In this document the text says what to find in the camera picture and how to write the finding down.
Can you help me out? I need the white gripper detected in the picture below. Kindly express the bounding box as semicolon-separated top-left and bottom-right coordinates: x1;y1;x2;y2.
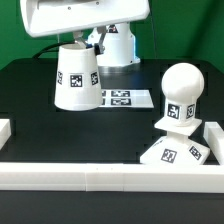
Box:
20;0;150;55

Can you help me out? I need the white marker tag sheet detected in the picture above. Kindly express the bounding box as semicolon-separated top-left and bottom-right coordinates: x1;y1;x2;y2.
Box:
102;89;154;108

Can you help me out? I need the black cable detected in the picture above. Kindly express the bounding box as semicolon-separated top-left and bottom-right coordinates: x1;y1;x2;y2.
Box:
31;41;71;60

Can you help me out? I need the white front border bar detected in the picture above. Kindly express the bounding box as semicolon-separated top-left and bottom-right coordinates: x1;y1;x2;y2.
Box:
0;162;224;193

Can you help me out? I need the white lamp shade cone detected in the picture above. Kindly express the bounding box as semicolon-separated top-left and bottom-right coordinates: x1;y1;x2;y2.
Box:
54;44;103;111

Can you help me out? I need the white left border bar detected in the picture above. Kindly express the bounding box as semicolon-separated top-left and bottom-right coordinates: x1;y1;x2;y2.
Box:
0;119;11;150

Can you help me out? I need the white lamp base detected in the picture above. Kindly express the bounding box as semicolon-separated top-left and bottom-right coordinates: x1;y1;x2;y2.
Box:
140;118;210;166

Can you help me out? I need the white lamp bulb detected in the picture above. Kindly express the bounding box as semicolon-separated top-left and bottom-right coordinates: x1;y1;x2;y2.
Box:
161;63;204;126

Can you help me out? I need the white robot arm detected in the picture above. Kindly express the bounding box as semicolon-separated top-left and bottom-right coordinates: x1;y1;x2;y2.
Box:
20;0;150;70

